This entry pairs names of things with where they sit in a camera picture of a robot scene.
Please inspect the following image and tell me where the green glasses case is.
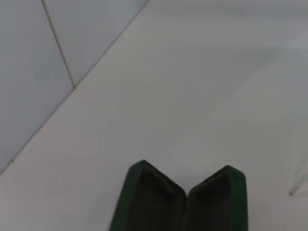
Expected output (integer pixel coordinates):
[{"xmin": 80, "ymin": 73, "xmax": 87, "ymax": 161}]
[{"xmin": 108, "ymin": 159, "xmax": 247, "ymax": 231}]

